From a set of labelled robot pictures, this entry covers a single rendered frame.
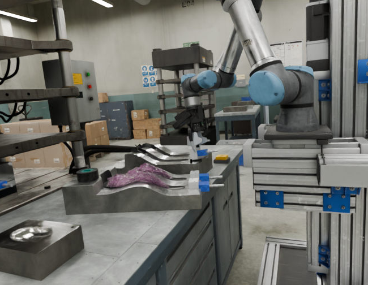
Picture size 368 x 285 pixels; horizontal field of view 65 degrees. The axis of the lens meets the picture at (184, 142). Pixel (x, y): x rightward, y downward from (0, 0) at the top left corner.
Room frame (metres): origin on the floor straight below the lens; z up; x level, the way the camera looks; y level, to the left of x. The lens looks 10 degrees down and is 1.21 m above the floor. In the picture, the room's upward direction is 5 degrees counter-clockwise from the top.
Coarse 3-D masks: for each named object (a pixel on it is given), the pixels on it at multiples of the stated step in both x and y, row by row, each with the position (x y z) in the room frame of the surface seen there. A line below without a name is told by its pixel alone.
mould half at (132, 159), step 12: (156, 144) 1.60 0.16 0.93; (132, 156) 1.38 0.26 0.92; (144, 156) 1.39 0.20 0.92; (156, 156) 1.44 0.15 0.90; (204, 156) 1.39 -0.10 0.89; (120, 168) 1.41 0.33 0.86; (132, 168) 1.38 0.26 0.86; (168, 168) 1.31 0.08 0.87; (180, 168) 1.29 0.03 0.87; (192, 168) 1.26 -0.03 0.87; (204, 168) 1.37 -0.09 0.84
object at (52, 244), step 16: (32, 224) 0.78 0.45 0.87; (48, 224) 0.77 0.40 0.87; (64, 224) 0.76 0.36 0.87; (0, 240) 0.70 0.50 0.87; (16, 240) 0.72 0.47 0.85; (32, 240) 0.73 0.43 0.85; (48, 240) 0.67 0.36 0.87; (64, 240) 0.69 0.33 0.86; (80, 240) 0.74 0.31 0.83; (0, 256) 0.66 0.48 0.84; (16, 256) 0.64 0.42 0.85; (32, 256) 0.62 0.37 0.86; (48, 256) 0.64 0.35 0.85; (64, 256) 0.68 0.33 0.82; (16, 272) 0.64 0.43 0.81; (32, 272) 0.62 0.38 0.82; (48, 272) 0.63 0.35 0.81
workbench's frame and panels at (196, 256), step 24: (216, 192) 1.51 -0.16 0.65; (240, 192) 2.04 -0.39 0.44; (192, 216) 1.12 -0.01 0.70; (216, 216) 1.44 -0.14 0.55; (240, 216) 2.01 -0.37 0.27; (168, 240) 0.80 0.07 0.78; (192, 240) 1.14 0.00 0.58; (216, 240) 1.42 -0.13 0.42; (240, 240) 2.00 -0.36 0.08; (144, 264) 0.67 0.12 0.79; (168, 264) 0.91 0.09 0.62; (192, 264) 1.12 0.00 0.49; (216, 264) 1.42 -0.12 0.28
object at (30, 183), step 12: (24, 180) 1.60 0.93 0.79; (36, 180) 1.58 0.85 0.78; (48, 180) 1.56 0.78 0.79; (60, 180) 1.54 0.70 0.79; (24, 192) 1.37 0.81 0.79; (36, 192) 1.36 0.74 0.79; (48, 192) 1.35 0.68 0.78; (12, 204) 1.21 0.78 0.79; (24, 204) 1.23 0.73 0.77; (0, 216) 1.12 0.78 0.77
